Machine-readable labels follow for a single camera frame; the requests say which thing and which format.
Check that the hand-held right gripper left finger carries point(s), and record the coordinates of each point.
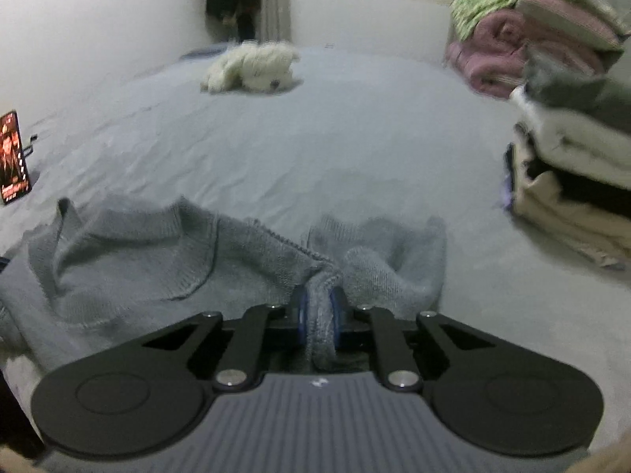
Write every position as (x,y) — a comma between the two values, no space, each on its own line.
(301,315)

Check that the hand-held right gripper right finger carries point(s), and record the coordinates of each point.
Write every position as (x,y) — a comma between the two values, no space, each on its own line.
(337,318)

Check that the grey knitted sweater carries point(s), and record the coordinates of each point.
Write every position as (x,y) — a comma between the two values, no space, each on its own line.
(148,256)

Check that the grey bed sheet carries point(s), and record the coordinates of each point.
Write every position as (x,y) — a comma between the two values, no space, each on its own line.
(345,133)

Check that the purple cloth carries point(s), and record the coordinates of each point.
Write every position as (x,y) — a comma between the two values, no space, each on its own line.
(505,194)

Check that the folded beige garment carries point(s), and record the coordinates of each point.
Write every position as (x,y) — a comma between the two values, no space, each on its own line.
(567,226)

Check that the white plush dog toy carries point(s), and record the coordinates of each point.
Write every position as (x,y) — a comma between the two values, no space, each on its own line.
(256,64)

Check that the folded black garment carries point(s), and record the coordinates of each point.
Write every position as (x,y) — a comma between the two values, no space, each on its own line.
(581,187)

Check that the dark flat tablet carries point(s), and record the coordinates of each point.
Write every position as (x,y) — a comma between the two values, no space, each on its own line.
(204,52)

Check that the pink quilt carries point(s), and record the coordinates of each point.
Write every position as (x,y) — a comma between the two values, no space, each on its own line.
(493,44)

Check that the smartphone with lit screen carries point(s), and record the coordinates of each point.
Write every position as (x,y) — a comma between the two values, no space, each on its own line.
(14,157)

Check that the folded grey garment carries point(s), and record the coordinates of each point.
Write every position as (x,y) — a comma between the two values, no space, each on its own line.
(577,83)

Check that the green patterned blanket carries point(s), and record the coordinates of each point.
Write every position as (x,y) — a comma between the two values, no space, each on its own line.
(478,0)

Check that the grey upholstered headboard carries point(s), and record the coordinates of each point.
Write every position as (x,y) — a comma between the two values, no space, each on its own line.
(618,5)

